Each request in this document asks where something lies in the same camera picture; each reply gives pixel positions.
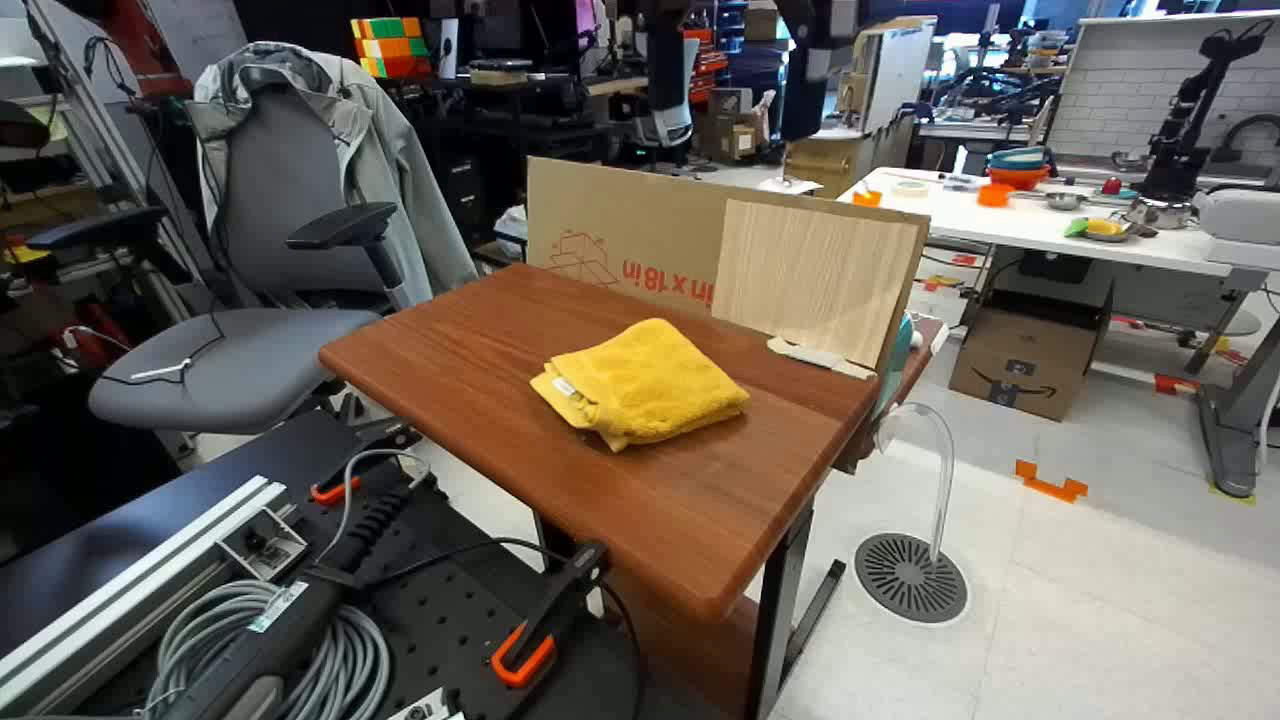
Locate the colourful cube block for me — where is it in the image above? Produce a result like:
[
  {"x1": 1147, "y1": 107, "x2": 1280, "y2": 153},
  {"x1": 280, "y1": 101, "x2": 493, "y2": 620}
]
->
[{"x1": 349, "y1": 15, "x2": 432, "y2": 80}]

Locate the grey jacket on chair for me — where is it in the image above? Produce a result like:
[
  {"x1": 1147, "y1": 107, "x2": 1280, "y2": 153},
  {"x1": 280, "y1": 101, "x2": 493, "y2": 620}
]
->
[{"x1": 188, "y1": 42, "x2": 474, "y2": 303}]

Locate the yellow towel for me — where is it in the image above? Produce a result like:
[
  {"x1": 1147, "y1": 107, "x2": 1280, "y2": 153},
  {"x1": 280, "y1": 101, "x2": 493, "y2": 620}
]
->
[{"x1": 530, "y1": 315, "x2": 746, "y2": 454}]

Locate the grey coiled cable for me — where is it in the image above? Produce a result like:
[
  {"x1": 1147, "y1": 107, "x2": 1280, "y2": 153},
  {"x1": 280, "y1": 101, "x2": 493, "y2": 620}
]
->
[{"x1": 140, "y1": 576, "x2": 396, "y2": 720}]

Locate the brown cardboard box panel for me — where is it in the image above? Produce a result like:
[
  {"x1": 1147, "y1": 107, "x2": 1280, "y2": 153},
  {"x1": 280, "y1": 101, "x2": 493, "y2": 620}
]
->
[{"x1": 527, "y1": 157, "x2": 733, "y2": 315}]

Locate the black clamp with orange tip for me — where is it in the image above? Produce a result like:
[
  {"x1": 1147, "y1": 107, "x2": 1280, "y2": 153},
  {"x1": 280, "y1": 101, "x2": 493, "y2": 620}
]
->
[{"x1": 489, "y1": 546, "x2": 606, "y2": 693}]

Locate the round floor drain grate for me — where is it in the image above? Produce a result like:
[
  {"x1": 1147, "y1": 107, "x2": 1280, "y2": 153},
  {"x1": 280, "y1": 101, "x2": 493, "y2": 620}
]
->
[{"x1": 856, "y1": 532, "x2": 966, "y2": 624}]

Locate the white work table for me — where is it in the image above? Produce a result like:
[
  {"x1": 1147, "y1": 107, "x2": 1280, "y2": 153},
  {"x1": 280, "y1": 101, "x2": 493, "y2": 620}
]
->
[{"x1": 842, "y1": 168, "x2": 1280, "y2": 500}]

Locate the aluminium rail profile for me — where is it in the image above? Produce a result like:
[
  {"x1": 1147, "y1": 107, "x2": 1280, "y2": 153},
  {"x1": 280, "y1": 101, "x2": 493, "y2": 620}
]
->
[{"x1": 0, "y1": 478, "x2": 280, "y2": 703}]

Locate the orange floor bracket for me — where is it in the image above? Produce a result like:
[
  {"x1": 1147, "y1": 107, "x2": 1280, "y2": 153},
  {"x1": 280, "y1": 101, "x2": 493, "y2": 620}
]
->
[{"x1": 1015, "y1": 459, "x2": 1088, "y2": 504}]

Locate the light wooden board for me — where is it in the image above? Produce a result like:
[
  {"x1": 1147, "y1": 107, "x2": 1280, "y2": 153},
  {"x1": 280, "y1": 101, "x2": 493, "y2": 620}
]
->
[{"x1": 712, "y1": 202, "x2": 926, "y2": 377}]

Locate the grey office chair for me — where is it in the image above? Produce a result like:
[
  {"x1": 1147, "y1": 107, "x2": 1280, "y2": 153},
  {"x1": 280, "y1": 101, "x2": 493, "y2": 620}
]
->
[{"x1": 87, "y1": 80, "x2": 417, "y2": 433}]

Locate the cardboard box with drone print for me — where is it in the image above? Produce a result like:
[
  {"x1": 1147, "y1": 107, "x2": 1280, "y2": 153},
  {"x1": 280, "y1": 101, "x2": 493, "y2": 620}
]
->
[{"x1": 948, "y1": 294, "x2": 1102, "y2": 421}]

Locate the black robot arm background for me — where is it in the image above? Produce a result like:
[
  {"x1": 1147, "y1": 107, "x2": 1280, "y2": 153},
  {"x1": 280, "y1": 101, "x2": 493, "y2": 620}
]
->
[{"x1": 1134, "y1": 19, "x2": 1267, "y2": 206}]

